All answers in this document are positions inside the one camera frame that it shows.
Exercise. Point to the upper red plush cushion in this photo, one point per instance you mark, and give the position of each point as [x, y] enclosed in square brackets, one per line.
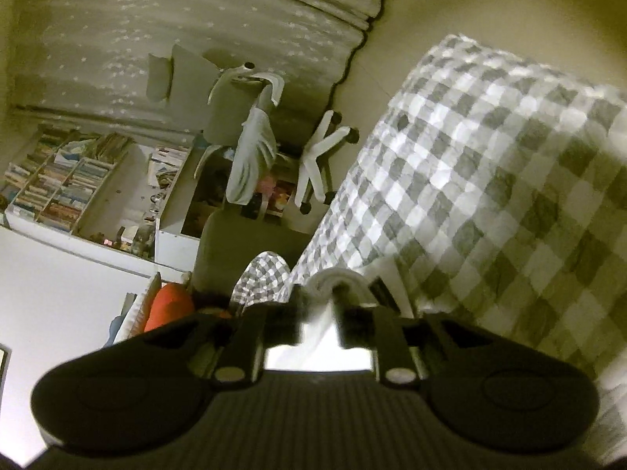
[171, 303]

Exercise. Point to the white long sleeve shirt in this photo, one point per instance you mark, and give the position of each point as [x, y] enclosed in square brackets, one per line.
[319, 348]

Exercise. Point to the blue plush toy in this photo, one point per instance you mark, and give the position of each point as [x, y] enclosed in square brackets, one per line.
[115, 324]

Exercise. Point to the grey white checkered bedsheet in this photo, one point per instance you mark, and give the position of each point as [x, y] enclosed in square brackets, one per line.
[498, 187]

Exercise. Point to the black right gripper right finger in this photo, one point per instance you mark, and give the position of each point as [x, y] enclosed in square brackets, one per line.
[375, 329]

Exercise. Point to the white desk with shelves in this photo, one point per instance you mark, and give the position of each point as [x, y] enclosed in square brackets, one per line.
[113, 200]

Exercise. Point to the grey white office chair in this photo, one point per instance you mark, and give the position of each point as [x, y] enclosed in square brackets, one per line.
[231, 108]

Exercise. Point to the grey star patterned curtain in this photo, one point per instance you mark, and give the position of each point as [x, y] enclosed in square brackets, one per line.
[89, 58]

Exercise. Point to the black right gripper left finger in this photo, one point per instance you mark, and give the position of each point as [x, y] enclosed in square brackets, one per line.
[261, 327]

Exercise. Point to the white grey pillow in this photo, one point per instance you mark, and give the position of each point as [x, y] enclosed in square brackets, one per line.
[137, 317]

